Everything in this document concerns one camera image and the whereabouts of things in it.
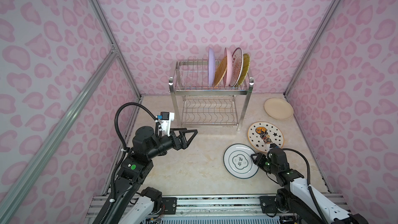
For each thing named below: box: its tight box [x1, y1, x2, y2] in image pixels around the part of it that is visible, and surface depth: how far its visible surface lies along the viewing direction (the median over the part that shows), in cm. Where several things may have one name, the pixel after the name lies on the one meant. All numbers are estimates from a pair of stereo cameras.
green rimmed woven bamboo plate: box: [236, 53, 251, 88], surface depth 75 cm
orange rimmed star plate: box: [247, 121, 285, 153], surface depth 99 cm
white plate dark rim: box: [223, 143, 260, 179], surface depth 88 cm
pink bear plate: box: [223, 47, 234, 88], surface depth 71 cm
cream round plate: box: [263, 98, 294, 120], surface depth 113 cm
